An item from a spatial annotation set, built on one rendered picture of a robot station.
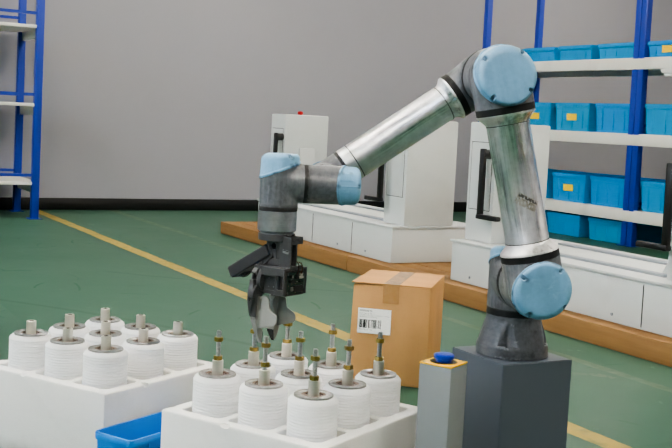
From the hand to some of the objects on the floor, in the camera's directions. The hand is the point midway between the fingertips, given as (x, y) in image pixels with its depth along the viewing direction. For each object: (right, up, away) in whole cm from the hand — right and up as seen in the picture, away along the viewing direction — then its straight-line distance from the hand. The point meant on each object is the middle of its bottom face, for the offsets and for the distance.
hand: (263, 333), depth 211 cm
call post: (+34, -37, +2) cm, 50 cm away
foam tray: (-41, -30, +42) cm, 66 cm away
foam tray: (+5, -35, +12) cm, 37 cm away
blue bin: (-23, -33, +19) cm, 44 cm away
